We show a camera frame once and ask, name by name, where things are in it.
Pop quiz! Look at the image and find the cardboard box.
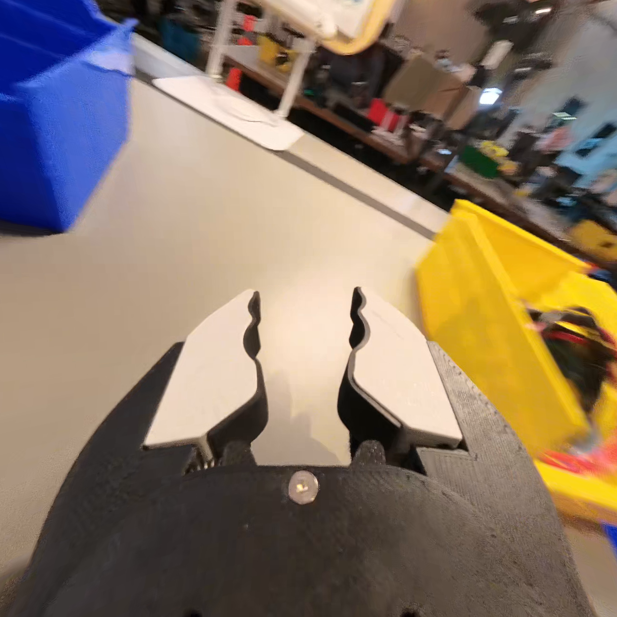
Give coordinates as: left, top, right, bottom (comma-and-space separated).
385, 54, 484, 132

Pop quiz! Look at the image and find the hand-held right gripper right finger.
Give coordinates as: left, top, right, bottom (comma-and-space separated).
337, 287, 463, 455

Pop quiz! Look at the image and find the yellow plastic bin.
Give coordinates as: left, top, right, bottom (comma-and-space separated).
416, 199, 617, 527

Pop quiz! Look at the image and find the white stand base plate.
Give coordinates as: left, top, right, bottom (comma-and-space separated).
151, 76, 305, 151

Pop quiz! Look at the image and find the green box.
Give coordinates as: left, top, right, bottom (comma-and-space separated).
459, 145, 500, 180

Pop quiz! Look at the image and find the blue plastic bin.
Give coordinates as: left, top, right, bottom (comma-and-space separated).
0, 0, 139, 235

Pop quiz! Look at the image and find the white stand post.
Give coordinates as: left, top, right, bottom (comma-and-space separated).
206, 0, 240, 79
277, 40, 315, 119

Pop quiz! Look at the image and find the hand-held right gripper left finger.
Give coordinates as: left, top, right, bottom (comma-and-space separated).
144, 289, 269, 466

